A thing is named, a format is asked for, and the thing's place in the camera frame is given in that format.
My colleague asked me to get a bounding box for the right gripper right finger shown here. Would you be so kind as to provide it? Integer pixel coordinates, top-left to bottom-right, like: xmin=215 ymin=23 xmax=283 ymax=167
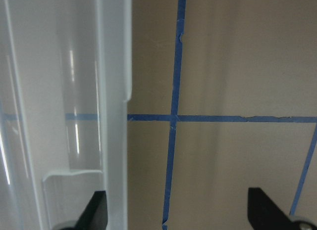
xmin=247 ymin=187 xmax=298 ymax=230

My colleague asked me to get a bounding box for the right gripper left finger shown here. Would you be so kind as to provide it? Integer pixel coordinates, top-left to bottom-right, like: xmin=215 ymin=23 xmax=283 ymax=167
xmin=74 ymin=190 xmax=108 ymax=230

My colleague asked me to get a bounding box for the clear plastic box lid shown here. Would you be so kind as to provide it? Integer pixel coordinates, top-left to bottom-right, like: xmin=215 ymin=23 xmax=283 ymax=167
xmin=0 ymin=0 xmax=132 ymax=230

